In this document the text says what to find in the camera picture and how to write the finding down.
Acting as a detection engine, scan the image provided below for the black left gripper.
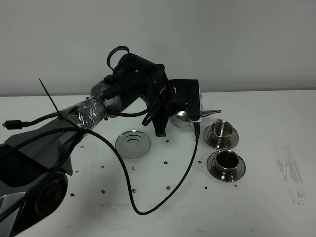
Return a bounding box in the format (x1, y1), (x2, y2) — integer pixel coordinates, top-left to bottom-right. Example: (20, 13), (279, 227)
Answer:
(145, 64), (200, 137)

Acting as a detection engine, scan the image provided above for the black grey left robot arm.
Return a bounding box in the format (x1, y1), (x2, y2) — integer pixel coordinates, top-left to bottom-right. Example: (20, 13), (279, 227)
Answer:
(0, 52), (201, 237)

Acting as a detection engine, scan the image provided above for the stainless steel teapot saucer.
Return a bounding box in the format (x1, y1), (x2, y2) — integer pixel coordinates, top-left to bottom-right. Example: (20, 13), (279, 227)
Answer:
(115, 130), (151, 159)

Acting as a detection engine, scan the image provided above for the stainless steel far saucer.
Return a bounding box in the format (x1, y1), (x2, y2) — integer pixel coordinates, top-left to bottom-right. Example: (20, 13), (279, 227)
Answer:
(203, 124), (239, 150)

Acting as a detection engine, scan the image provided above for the stainless steel near teacup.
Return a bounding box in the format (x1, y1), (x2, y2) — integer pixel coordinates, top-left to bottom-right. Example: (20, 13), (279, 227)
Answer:
(215, 150), (239, 175)

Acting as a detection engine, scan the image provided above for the stainless steel near saucer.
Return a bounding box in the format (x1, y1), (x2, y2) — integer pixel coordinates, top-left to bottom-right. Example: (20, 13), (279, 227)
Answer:
(207, 151), (246, 183)

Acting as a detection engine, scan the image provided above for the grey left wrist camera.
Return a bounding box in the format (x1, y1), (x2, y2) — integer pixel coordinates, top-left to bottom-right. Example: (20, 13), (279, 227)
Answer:
(189, 91), (202, 122)

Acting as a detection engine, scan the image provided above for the black cable tie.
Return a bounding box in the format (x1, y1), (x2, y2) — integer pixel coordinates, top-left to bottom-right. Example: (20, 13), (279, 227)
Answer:
(38, 77), (79, 135)

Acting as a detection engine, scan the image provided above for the loose black usb cable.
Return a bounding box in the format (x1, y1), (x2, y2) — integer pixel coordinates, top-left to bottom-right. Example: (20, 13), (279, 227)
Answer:
(2, 112), (60, 130)

